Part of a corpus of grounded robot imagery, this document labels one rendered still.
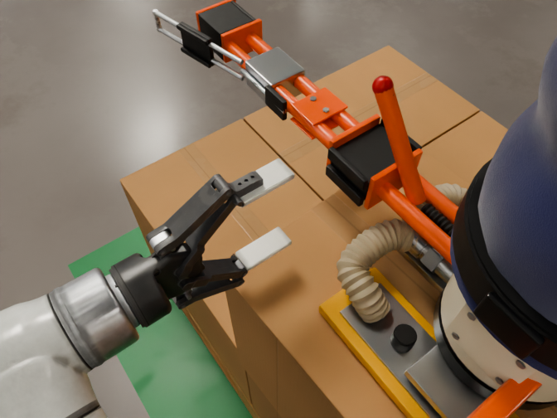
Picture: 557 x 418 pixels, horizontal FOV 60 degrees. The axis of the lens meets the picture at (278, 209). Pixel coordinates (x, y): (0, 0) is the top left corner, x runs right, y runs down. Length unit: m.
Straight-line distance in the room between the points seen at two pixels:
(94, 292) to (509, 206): 0.37
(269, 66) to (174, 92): 1.70
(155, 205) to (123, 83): 1.33
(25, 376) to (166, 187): 0.88
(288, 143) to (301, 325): 0.81
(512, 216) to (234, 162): 1.03
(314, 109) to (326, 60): 1.90
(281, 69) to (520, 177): 0.44
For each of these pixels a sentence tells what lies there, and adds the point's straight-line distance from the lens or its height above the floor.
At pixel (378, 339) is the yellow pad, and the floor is 0.97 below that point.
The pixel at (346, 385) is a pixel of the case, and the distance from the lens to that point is 0.63.
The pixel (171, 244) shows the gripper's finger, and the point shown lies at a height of 1.14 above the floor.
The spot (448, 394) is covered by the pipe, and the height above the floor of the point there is 1.00.
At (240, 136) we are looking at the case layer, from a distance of 1.40.
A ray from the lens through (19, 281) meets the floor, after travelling 1.96.
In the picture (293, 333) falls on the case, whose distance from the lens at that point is 0.64.
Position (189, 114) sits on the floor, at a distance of 2.29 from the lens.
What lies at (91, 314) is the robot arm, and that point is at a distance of 0.50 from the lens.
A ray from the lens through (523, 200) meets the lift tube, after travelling 0.36.
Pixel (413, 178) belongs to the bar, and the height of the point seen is 1.11.
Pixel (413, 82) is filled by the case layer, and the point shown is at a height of 0.54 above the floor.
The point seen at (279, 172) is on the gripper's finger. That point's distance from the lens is 0.52.
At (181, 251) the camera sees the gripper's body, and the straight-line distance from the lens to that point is 0.52.
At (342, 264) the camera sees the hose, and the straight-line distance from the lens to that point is 0.60.
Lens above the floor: 1.54
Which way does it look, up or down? 54 degrees down
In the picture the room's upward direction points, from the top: straight up
